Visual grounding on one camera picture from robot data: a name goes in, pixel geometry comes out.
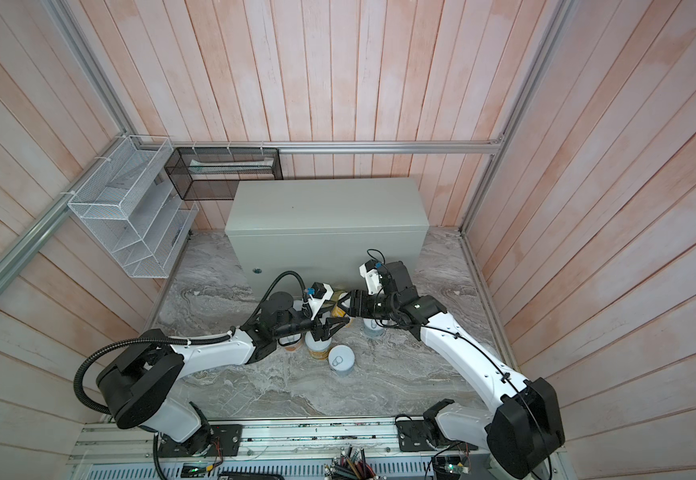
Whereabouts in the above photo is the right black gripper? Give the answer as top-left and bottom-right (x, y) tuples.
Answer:
(338, 288), (398, 319)

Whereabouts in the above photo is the orange green label can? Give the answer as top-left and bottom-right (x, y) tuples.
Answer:
(305, 332), (332, 360)

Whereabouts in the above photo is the yellow label can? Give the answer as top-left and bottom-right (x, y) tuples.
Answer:
(330, 291), (350, 317)

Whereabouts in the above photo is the white lid can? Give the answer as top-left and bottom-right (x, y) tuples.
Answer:
(328, 345), (356, 376)
(363, 318), (385, 338)
(279, 334), (303, 351)

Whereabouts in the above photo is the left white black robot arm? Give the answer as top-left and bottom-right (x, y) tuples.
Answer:
(96, 289), (349, 455)

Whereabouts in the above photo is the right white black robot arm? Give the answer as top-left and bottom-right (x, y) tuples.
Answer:
(346, 260), (565, 479)

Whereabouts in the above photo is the grey metal cabinet box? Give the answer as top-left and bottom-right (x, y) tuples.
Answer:
(225, 178), (429, 297)

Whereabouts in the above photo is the black mesh basket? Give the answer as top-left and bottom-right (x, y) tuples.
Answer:
(165, 146), (283, 201)

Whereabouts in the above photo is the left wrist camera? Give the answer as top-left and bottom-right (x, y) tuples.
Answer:
(306, 282), (334, 320)

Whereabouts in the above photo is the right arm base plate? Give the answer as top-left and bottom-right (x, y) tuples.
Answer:
(394, 399), (487, 452)

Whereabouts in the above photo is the bundle of coloured wires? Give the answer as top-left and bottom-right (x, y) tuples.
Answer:
(323, 446), (379, 480)

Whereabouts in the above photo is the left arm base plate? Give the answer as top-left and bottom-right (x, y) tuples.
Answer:
(157, 424), (243, 458)

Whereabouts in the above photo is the white wire mesh shelf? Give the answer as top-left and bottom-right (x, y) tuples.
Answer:
(68, 135), (198, 279)

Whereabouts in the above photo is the black corrugated cable hose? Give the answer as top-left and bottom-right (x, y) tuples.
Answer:
(73, 269), (308, 415)

